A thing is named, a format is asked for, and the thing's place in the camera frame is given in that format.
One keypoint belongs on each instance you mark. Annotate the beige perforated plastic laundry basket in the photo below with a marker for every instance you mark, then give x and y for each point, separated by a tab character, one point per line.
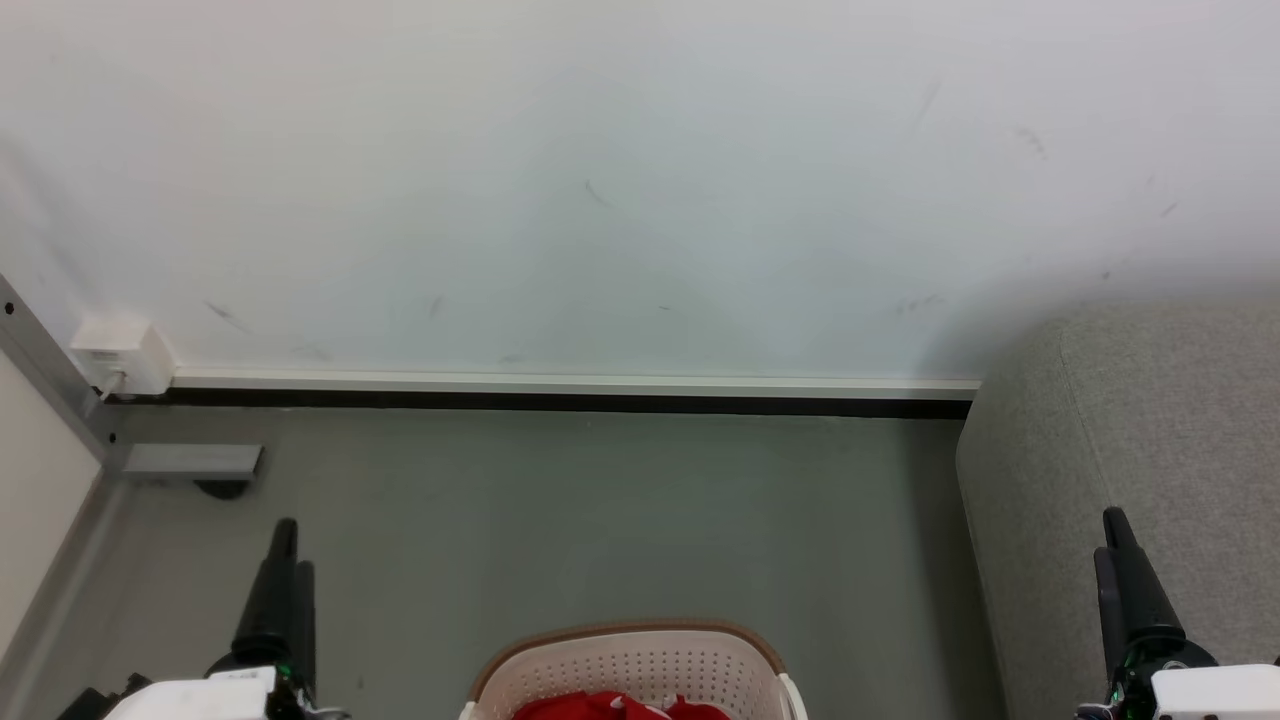
630	665

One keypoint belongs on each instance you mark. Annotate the red jersey with black-white trim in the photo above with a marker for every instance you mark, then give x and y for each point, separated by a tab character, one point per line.
600	708

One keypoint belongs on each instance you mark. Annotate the grey fabric sofa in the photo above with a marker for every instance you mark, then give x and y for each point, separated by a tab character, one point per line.
1150	430

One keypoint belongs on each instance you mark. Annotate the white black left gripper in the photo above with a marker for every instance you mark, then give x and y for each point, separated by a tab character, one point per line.
200	698

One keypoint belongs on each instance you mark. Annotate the white wall socket box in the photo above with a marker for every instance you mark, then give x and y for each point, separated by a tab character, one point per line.
125	350

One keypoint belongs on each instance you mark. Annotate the black caster foot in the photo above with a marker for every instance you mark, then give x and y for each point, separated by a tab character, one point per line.
222	489

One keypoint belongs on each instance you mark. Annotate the grey metal foot bracket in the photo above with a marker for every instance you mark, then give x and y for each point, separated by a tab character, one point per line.
190	460

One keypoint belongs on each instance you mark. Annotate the black skirting board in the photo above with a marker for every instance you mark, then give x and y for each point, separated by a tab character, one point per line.
560	403

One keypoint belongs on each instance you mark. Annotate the grey metal frame post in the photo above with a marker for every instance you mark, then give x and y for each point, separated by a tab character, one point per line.
50	360

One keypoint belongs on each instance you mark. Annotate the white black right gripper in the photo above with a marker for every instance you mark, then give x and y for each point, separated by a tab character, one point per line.
1210	695

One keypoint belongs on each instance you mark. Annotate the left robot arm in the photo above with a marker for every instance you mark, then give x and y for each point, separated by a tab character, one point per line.
95	703

